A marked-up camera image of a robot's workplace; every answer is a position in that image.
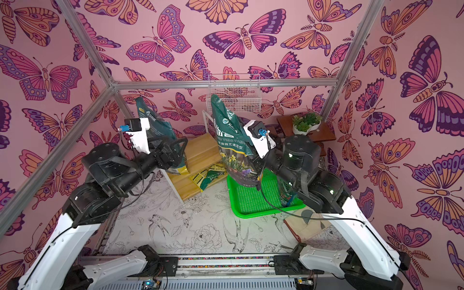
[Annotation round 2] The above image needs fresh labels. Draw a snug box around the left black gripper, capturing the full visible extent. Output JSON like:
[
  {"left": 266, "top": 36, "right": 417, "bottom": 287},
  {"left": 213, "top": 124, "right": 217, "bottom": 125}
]
[{"left": 115, "top": 135, "right": 187, "bottom": 198}]

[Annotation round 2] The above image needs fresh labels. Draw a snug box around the dark green fertilizer bag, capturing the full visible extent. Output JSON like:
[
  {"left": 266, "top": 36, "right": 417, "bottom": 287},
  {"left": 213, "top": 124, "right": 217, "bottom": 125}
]
[{"left": 135, "top": 97, "right": 189, "bottom": 175}]

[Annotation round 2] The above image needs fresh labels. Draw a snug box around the blue green fertilizer bag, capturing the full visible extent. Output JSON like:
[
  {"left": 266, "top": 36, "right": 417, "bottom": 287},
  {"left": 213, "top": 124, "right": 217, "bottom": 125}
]
[{"left": 277, "top": 179, "right": 297, "bottom": 207}]

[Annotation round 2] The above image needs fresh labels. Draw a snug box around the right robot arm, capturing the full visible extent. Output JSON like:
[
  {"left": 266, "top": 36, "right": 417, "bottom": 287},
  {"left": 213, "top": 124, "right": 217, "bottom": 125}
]
[{"left": 250, "top": 135, "right": 410, "bottom": 290}]

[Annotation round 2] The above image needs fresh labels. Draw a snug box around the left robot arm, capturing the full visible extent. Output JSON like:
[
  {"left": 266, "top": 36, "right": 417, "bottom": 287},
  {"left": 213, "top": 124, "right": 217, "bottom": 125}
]
[{"left": 4, "top": 137, "right": 188, "bottom": 290}]

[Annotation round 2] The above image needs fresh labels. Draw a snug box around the white pot succulent plant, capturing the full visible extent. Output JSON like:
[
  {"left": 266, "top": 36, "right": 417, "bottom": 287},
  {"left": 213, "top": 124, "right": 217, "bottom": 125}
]
[{"left": 292, "top": 112, "right": 322, "bottom": 135}]

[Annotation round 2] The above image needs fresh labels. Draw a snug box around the green plastic basket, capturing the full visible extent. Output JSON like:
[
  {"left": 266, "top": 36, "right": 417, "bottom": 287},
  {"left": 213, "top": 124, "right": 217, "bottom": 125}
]
[{"left": 227, "top": 169, "right": 305, "bottom": 219}]

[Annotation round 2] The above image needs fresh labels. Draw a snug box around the brown wooden step stand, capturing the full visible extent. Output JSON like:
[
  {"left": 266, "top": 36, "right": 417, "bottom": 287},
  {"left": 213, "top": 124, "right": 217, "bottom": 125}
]
[{"left": 277, "top": 116, "right": 336, "bottom": 157}]

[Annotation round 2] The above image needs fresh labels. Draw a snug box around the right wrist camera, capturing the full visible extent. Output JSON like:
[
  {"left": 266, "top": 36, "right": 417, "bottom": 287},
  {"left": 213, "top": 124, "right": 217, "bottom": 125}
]
[{"left": 244, "top": 120, "right": 276, "bottom": 159}]

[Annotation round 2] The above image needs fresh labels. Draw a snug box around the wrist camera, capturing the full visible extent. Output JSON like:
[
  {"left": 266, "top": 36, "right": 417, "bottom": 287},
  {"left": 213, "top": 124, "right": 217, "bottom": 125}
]
[
  {"left": 118, "top": 118, "right": 151, "bottom": 154},
  {"left": 244, "top": 120, "right": 276, "bottom": 159}
]

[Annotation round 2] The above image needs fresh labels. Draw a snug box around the wooden white frame shelf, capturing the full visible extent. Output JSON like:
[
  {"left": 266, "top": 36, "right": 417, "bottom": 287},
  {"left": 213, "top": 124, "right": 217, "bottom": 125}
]
[{"left": 161, "top": 111, "right": 221, "bottom": 203}]

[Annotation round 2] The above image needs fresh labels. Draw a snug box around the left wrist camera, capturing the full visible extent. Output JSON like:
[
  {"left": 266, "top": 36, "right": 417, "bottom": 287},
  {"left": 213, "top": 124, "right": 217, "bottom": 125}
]
[{"left": 118, "top": 118, "right": 151, "bottom": 154}]

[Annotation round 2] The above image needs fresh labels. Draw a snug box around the white wire basket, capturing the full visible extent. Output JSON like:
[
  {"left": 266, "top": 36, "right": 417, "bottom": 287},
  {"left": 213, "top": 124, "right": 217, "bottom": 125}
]
[{"left": 205, "top": 72, "right": 262, "bottom": 114}]

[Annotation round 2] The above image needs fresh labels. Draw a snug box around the aluminium cage frame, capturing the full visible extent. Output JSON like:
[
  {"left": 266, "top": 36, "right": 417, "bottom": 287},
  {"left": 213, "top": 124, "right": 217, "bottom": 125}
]
[{"left": 1, "top": 1, "right": 384, "bottom": 238}]

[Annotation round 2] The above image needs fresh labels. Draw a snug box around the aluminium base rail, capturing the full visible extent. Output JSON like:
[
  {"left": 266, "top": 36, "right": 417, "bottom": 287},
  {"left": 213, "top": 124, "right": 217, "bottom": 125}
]
[{"left": 79, "top": 253, "right": 385, "bottom": 290}]

